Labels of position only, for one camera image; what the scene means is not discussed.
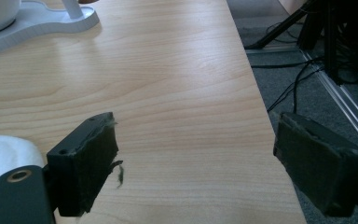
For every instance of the black tripod leg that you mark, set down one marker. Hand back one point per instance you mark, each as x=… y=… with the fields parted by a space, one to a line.
x=279 y=28

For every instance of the white fluffy cloth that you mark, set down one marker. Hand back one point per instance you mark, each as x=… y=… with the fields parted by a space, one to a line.
x=6 y=155

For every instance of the white stand post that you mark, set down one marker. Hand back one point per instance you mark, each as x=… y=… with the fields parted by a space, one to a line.
x=73 y=7

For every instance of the aluminium floor rail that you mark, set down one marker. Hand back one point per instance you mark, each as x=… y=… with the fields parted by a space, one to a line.
x=348 y=102

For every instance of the white plastic stand base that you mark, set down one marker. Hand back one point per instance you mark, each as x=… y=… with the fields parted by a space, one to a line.
x=40 y=21

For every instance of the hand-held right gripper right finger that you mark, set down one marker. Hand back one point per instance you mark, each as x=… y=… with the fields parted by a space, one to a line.
x=317 y=168

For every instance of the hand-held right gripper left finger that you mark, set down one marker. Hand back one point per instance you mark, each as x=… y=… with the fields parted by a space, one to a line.
x=84 y=168

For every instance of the black metal frame stand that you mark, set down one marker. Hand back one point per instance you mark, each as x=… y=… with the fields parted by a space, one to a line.
x=332 y=37

